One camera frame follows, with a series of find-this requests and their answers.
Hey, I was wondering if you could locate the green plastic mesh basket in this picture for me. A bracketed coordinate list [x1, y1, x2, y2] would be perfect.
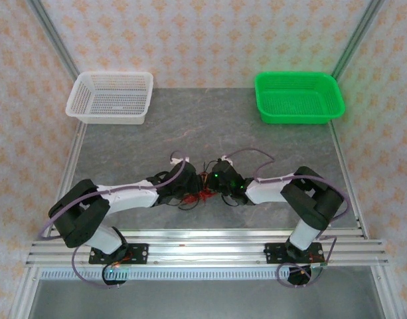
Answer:
[254, 71, 347, 126]

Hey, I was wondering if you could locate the white plastic mesh basket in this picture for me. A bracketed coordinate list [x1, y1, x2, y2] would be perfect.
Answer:
[64, 70, 154, 126]

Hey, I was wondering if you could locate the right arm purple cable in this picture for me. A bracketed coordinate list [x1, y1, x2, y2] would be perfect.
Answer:
[222, 148, 351, 290]

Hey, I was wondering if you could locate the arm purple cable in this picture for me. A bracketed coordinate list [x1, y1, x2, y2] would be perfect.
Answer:
[40, 150, 191, 290]
[222, 148, 351, 290]

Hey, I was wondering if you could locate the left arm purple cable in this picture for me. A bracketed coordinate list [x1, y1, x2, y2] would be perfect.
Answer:
[40, 150, 191, 290]

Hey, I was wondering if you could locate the aluminium mounting rail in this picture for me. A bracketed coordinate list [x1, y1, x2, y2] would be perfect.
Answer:
[25, 229, 390, 268]

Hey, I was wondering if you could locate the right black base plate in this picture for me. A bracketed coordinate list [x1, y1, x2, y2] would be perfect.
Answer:
[264, 242, 323, 265]

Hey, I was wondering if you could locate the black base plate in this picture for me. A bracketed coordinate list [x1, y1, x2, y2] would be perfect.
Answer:
[89, 243, 149, 265]
[264, 242, 323, 265]

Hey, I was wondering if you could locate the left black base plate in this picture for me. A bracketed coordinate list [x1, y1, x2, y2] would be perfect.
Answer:
[89, 243, 149, 265]

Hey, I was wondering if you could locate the white slotted cable duct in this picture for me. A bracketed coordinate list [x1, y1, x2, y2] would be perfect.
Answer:
[39, 267, 290, 281]

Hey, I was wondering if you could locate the aluminium table side rail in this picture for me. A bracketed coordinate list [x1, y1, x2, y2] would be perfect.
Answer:
[43, 122, 88, 239]
[327, 121, 370, 239]

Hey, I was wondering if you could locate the aluminium frame post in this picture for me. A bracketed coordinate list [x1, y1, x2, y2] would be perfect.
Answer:
[331, 0, 386, 80]
[27, 0, 81, 80]

